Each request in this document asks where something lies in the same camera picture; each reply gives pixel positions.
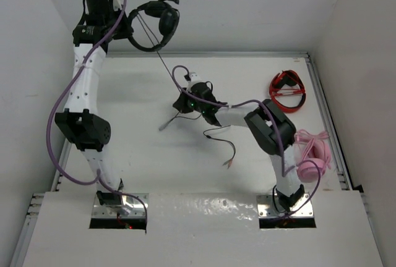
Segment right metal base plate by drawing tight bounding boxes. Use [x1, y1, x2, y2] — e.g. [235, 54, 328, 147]
[256, 193, 314, 219]

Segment metal base plate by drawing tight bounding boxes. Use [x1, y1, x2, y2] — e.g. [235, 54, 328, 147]
[91, 195, 146, 219]
[256, 193, 314, 219]

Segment white front cover board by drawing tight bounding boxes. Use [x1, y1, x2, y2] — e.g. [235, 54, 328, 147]
[24, 191, 382, 266]

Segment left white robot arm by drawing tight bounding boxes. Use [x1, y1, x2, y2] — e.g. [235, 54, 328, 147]
[54, 0, 129, 207]

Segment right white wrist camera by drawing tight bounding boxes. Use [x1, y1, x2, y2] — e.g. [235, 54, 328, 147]
[184, 72, 202, 91]

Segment pink headphones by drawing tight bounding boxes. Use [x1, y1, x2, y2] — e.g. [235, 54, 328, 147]
[295, 129, 332, 183]

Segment aluminium table frame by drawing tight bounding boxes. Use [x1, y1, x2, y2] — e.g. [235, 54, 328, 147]
[22, 53, 366, 266]

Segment red headphones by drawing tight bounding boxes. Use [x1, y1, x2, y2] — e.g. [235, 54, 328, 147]
[269, 70, 306, 114]

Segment black headset with cable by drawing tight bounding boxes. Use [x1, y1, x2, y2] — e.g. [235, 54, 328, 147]
[126, 0, 237, 169]

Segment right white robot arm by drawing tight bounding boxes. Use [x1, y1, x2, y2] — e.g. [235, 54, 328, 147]
[173, 82, 304, 211]

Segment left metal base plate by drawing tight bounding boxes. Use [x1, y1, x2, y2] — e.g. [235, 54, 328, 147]
[91, 195, 146, 219]

